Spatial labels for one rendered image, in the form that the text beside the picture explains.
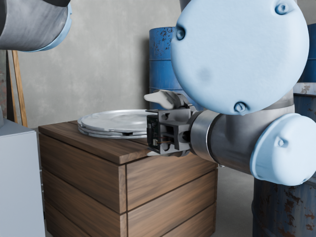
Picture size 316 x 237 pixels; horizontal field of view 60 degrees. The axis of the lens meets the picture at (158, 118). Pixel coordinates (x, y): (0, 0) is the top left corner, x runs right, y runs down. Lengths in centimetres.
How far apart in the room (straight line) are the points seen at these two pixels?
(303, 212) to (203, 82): 50
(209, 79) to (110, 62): 277
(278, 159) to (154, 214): 45
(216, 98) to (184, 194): 62
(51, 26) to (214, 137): 31
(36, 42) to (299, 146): 40
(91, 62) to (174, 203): 221
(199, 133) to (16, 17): 30
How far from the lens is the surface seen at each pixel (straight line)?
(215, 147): 35
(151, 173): 64
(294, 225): 65
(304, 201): 62
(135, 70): 312
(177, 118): 46
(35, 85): 255
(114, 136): 69
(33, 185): 40
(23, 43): 48
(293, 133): 29
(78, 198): 76
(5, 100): 96
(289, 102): 32
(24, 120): 219
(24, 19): 45
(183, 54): 16
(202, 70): 16
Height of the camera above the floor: 53
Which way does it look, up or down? 11 degrees down
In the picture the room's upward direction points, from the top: straight up
